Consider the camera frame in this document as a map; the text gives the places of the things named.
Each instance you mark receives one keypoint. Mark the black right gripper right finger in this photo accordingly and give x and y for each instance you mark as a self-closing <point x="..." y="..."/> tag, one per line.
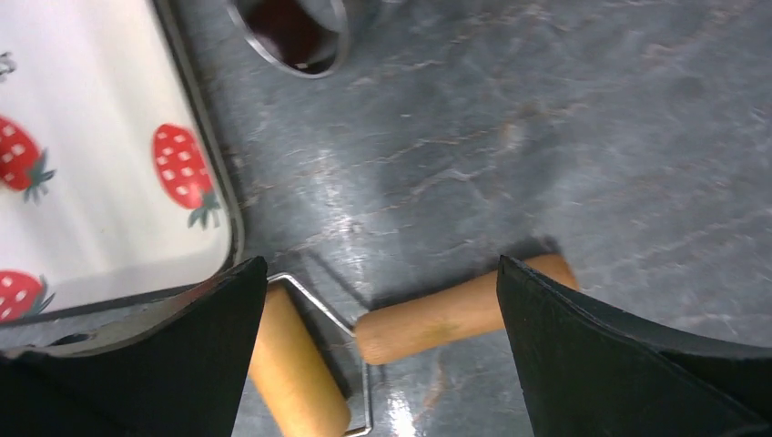
<point x="588" y="368"/>

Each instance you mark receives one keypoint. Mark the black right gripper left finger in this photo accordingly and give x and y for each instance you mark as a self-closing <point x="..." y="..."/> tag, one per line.
<point x="177" y="369"/>

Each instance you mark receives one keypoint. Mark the wooden dough roller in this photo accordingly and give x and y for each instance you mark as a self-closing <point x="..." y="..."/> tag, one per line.
<point x="297" y="386"/>

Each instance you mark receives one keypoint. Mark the strawberry print enamel tray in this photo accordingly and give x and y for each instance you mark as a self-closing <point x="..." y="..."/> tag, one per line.
<point x="113" y="188"/>

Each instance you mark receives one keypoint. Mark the metal ring cutter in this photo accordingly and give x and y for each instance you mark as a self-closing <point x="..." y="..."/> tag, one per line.
<point x="309" y="39"/>

